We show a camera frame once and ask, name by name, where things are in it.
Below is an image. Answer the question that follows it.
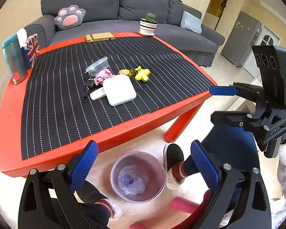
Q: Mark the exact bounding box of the white square box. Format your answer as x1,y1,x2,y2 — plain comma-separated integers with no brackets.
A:
103,74,137,106

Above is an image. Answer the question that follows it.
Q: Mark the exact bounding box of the grey refrigerator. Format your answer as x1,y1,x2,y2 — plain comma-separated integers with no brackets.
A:
221,11,261,67

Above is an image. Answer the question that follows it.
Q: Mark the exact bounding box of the pink stool leg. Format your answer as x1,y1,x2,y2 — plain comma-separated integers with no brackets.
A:
170,196,199,214

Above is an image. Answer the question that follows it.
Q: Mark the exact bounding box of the black shoe right foot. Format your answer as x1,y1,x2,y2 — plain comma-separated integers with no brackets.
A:
163,143,185,190

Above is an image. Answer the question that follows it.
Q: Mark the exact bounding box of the light blue cushion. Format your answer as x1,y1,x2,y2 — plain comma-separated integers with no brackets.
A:
180,11,202,35

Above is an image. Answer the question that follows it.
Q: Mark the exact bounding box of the yellow elephant toy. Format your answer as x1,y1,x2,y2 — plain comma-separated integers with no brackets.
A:
135,66,150,83

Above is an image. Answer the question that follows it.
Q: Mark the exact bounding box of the potted cactus striped pot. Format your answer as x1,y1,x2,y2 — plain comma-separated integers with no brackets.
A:
139,13,158,36

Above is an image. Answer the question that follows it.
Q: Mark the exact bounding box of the black striped table mat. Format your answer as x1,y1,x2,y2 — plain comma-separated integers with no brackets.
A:
20,37,213,160

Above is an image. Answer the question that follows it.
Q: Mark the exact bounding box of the crumpled pink paper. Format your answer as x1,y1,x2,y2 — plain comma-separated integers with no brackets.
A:
94,69,115,85

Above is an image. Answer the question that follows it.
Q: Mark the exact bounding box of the clear lidded plastic tub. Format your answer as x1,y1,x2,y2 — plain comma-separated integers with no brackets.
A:
85,56,109,77

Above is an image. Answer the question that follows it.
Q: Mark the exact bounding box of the teal thermos bottle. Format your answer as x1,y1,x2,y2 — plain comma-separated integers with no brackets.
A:
1,34,27,85

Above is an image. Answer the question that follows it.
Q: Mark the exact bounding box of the wooden phone stand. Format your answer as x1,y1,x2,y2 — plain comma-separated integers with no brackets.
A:
85,32,115,43

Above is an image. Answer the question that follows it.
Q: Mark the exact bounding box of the union jack tissue box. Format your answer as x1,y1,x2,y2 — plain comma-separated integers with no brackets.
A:
16,28,40,70

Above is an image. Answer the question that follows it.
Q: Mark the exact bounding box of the paw shaped cushion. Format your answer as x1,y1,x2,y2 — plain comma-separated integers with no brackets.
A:
54,5,86,30

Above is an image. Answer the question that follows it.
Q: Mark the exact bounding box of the grey sofa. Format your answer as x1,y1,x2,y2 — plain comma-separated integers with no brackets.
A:
24,0,225,67

